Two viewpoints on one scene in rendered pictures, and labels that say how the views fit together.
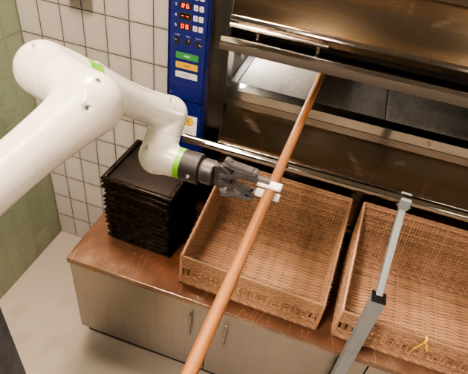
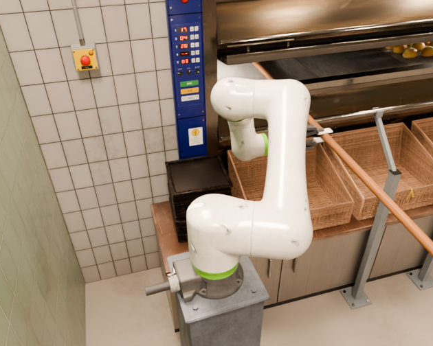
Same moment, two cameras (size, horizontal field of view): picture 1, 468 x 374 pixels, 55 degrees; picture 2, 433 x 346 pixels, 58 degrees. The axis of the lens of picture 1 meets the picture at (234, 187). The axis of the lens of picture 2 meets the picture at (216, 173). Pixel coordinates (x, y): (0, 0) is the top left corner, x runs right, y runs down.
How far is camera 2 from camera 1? 0.96 m
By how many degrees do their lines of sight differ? 22
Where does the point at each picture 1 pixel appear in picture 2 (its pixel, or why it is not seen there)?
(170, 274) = not seen: hidden behind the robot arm
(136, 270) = not seen: hidden behind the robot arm
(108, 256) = not seen: hidden behind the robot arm
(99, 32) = (109, 90)
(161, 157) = (256, 144)
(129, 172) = (185, 183)
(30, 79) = (245, 101)
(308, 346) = (350, 235)
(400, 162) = (336, 100)
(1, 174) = (301, 154)
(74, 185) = (95, 234)
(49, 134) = (302, 122)
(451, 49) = (354, 18)
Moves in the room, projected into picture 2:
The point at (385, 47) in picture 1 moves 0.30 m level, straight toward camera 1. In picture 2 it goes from (319, 29) to (348, 49)
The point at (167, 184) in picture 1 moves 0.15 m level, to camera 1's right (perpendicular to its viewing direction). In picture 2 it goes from (217, 178) to (243, 169)
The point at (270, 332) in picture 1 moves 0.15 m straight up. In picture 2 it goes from (325, 239) to (330, 218)
